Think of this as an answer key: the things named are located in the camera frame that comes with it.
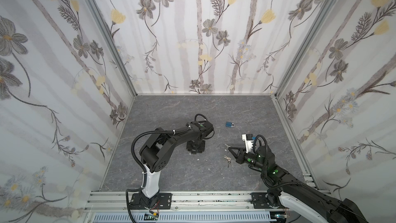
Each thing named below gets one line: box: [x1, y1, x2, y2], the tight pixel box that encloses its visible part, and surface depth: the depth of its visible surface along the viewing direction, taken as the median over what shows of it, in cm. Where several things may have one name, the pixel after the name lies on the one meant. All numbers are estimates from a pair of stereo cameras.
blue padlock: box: [225, 121, 236, 128], surface depth 106 cm
